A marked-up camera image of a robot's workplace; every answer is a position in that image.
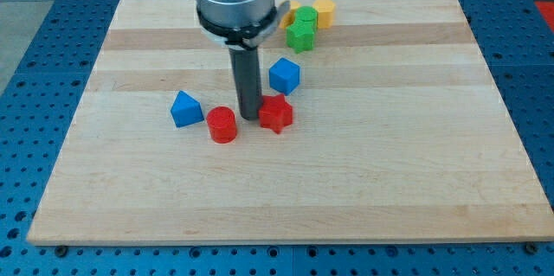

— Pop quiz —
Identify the green star block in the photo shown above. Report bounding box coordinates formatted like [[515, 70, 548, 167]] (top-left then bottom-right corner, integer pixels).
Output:
[[286, 22, 315, 54]]

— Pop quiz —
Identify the green cylinder block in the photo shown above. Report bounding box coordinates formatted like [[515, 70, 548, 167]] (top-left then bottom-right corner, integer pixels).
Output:
[[294, 6, 318, 31]]

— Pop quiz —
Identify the light wooden board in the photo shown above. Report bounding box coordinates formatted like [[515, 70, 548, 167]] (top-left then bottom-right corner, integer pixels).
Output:
[[27, 0, 553, 246]]

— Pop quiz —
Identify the yellow block behind arm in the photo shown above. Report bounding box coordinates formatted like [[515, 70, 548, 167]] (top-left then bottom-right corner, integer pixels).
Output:
[[279, 0, 301, 29]]

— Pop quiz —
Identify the yellow hexagon block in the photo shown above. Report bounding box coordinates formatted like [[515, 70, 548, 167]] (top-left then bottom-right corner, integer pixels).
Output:
[[312, 0, 336, 29]]

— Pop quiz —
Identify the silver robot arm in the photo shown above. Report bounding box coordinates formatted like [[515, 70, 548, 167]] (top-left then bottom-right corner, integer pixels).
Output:
[[195, 0, 291, 120]]

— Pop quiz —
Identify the red star block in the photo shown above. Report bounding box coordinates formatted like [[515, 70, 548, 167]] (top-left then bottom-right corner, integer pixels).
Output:
[[258, 94, 293, 134]]

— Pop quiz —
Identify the red cylinder block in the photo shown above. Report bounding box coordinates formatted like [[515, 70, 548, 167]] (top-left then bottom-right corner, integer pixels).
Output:
[[206, 106, 237, 144]]

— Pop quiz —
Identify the blue cube block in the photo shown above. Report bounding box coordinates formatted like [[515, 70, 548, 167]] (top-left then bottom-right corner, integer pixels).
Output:
[[269, 58, 300, 95]]

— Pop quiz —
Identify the blue triangular prism block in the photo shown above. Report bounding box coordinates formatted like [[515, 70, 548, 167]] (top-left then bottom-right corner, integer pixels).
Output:
[[170, 91, 204, 128]]

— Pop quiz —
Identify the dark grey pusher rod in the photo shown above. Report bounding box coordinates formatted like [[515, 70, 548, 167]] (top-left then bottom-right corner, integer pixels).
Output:
[[229, 47, 262, 120]]

